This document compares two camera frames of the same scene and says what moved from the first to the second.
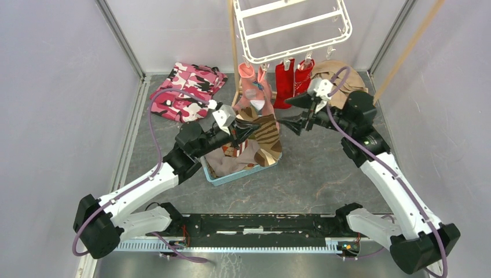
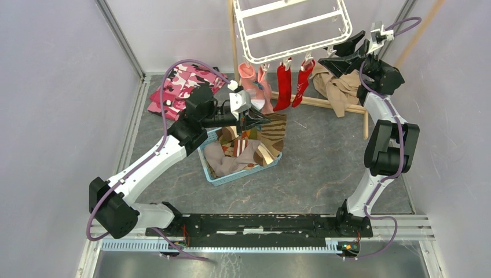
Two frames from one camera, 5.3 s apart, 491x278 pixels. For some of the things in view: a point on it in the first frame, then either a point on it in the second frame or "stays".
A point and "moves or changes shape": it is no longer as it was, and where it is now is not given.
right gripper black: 303,101 to 339,66
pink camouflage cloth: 199,80 stays
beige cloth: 344,80 stays
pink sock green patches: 252,90 stays
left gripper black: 239,131 to 249,119
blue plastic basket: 221,180 stays
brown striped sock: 269,150 moves or changes shape
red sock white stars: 303,75 stays
